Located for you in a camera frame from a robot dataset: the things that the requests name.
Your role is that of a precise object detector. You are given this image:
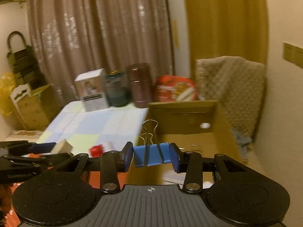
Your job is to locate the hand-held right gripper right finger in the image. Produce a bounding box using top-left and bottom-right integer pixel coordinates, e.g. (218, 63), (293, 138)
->
(169, 143), (247, 194)

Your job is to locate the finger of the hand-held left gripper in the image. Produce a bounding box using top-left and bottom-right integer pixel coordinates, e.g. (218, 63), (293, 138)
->
(3, 153), (74, 168)
(0, 141), (57, 155)

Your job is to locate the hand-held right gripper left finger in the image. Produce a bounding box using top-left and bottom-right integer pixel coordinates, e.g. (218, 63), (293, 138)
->
(63, 142), (134, 194)

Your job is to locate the cream rectangular block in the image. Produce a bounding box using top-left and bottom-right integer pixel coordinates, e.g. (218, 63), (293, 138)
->
(51, 139), (73, 155)

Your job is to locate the blue binder clip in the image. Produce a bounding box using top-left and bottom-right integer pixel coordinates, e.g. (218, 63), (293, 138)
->
(133, 120), (171, 167)

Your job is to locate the brown cardboard box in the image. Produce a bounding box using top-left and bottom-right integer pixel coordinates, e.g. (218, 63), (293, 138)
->
(141, 100), (263, 185)

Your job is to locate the red toy figurine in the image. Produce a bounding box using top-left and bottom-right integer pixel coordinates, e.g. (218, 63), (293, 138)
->
(89, 146), (104, 158)

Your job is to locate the wooden drawer cabinet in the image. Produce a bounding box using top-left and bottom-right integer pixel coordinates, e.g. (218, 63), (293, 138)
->
(9, 84), (62, 131)

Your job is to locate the orange printed cardboard sheet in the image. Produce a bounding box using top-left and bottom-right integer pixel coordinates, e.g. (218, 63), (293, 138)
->
(0, 155), (105, 226)

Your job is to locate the checked pastel tablecloth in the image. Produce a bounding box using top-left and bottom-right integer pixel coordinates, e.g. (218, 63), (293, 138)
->
(37, 100), (150, 158)

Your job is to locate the yellow plastic bag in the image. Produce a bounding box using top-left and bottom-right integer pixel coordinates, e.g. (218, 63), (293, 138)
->
(0, 72), (18, 117)

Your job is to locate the green glass jar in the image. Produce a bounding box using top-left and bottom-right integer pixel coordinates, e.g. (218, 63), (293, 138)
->
(105, 70), (131, 107)

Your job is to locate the red food package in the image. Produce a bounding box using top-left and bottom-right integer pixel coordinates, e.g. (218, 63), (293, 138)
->
(155, 75), (196, 103)

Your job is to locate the brown metal canister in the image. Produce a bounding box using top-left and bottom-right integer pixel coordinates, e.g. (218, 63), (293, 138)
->
(127, 63), (153, 109)

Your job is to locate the white product box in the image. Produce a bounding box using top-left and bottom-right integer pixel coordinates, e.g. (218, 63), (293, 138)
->
(74, 68), (108, 113)

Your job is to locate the brown patterned curtain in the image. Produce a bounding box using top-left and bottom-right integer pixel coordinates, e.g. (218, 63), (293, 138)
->
(27, 0), (174, 104)

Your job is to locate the yellow curtain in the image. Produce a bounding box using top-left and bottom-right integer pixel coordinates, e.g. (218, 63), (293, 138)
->
(182, 0), (271, 81)

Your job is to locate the beige wall socket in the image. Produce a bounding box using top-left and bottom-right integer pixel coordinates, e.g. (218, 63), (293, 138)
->
(283, 43), (303, 68)

